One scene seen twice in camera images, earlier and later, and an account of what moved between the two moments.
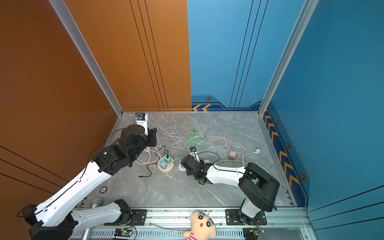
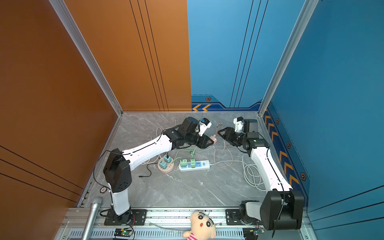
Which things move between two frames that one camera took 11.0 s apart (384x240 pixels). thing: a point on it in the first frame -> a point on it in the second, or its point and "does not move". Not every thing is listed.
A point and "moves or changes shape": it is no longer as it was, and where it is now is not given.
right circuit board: x=252 y=233 does not move
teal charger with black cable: x=167 y=158 does not move
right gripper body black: x=189 y=174 -> x=240 y=138
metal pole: x=96 y=202 does not move
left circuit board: x=125 y=232 does not move
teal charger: x=162 y=164 does not move
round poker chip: x=103 y=189 does not move
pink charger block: x=232 y=155 moves or changes shape
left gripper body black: x=149 y=141 -> x=192 y=139
